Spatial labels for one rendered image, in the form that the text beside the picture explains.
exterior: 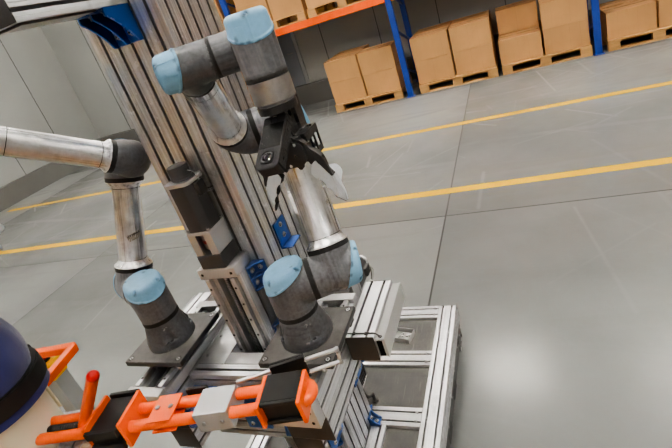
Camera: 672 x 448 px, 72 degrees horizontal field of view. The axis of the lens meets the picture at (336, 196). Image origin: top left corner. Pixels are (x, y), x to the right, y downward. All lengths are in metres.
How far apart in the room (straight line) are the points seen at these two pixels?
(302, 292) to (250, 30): 0.69
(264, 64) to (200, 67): 0.15
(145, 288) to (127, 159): 0.38
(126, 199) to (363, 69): 6.62
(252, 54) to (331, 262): 0.62
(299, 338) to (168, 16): 0.88
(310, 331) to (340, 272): 0.19
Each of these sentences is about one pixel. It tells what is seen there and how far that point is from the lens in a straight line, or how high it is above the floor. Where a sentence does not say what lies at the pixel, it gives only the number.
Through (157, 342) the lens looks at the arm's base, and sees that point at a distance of 1.59.
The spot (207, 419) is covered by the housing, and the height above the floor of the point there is 1.26.
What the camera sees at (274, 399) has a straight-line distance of 0.87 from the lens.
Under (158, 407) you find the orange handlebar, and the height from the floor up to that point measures 1.27.
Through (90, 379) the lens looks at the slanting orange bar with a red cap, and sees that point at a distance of 1.01.
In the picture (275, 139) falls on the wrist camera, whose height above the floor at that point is 1.67.
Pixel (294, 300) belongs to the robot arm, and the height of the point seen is 1.19.
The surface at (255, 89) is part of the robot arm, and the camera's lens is 0.79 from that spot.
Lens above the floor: 1.86
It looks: 23 degrees down
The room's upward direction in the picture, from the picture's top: 19 degrees counter-clockwise
